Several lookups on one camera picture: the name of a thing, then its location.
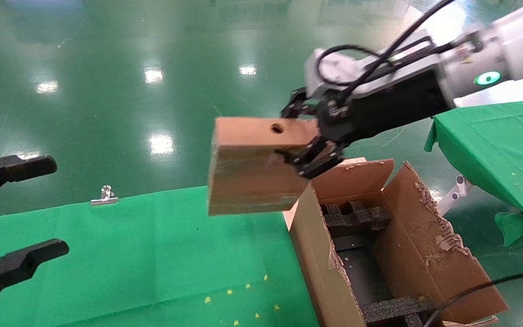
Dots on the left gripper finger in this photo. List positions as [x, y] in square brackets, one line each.
[21, 167]
[21, 265]

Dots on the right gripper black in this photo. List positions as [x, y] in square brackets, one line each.
[393, 106]

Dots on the small cardboard box with hole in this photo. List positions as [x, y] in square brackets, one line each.
[252, 177]

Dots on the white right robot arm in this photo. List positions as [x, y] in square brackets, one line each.
[515, 41]

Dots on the large open cardboard carton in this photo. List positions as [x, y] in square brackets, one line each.
[407, 245]

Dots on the silver binder clip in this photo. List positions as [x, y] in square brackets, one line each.
[105, 197]

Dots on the black foam insert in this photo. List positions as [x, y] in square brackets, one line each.
[393, 309]
[357, 218]

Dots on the large green table cloth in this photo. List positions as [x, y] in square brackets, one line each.
[130, 259]

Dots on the white metal table leg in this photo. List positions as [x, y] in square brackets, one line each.
[456, 190]

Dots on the small green table cloth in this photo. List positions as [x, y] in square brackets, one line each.
[493, 145]

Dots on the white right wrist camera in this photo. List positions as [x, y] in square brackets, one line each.
[334, 72]

